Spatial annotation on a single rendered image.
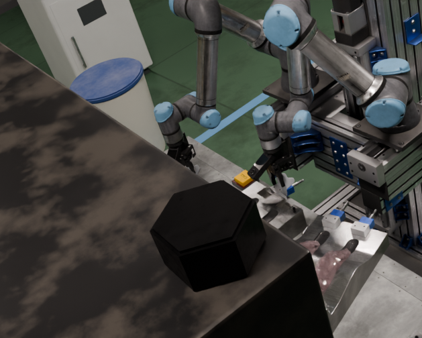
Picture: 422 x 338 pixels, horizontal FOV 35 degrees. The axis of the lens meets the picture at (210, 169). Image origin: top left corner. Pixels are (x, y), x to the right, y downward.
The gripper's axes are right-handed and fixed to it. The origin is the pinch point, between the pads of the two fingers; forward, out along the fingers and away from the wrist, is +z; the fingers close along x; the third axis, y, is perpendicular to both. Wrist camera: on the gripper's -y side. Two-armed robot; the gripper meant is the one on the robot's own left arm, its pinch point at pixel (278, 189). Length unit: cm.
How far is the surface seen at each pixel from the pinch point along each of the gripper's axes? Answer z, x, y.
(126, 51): 57, 294, 21
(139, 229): -116, -128, -64
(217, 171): 4.7, 33.8, -10.9
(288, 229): -0.6, -21.6, -8.9
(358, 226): -3.6, -39.4, 8.3
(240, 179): 1.0, 17.3, -7.7
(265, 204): -4.3, -8.6, -9.6
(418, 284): 5, -65, 11
